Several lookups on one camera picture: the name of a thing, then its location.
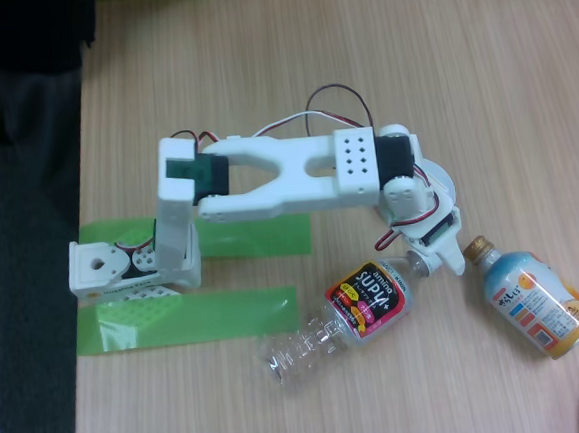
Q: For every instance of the clear plastic bottle white cap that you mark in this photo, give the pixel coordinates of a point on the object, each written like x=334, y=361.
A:
x=371, y=295

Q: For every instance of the orange drink bottle gold cap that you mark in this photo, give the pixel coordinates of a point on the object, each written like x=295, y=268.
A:
x=536, y=297

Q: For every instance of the white round plate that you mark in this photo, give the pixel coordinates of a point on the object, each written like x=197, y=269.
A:
x=444, y=181

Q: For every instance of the short green tape strip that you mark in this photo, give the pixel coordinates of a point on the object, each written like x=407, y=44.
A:
x=261, y=239

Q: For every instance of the long green tape strip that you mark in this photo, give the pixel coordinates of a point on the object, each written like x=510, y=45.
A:
x=202, y=317

